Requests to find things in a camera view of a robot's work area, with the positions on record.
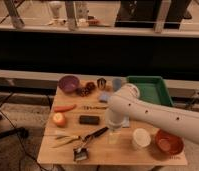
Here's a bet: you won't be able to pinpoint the purple bowl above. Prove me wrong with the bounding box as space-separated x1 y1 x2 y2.
58 75 80 93

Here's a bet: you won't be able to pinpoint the red bowl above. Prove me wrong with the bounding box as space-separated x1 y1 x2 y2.
155 130 184 155

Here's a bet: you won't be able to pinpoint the green plastic tray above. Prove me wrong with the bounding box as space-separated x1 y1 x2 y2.
126 76 173 107

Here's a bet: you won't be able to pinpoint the grey blue cloth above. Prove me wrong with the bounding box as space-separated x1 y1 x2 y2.
122 117 130 128

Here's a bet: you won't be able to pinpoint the red yellow apple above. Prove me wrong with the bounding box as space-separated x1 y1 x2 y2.
52 113 67 127

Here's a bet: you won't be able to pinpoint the orange carrot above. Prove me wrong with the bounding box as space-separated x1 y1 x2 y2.
53 104 77 112

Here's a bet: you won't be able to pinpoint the black handled brush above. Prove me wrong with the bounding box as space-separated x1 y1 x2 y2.
73 127 108 162

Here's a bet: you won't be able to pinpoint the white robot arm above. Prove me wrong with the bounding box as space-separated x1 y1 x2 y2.
105 83 199 144

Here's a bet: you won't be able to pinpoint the dark red grapes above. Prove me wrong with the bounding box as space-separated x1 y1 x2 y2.
76 82 96 97

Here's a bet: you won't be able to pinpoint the thin metal fork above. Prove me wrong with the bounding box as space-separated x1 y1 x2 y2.
82 106 107 110

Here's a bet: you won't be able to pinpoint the blue cup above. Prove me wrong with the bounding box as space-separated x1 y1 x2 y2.
112 78 122 92

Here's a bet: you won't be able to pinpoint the wooden table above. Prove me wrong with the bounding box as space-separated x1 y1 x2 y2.
38 89 188 166

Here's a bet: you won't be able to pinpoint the white cup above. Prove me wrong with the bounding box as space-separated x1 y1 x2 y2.
132 128 151 149

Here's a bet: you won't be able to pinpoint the black eraser block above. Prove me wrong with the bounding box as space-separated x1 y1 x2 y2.
79 115 100 125

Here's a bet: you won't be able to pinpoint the blue sponge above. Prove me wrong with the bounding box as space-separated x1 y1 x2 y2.
99 92 111 103

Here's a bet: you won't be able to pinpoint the small metal cup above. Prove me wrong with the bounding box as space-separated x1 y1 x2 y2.
97 78 106 90

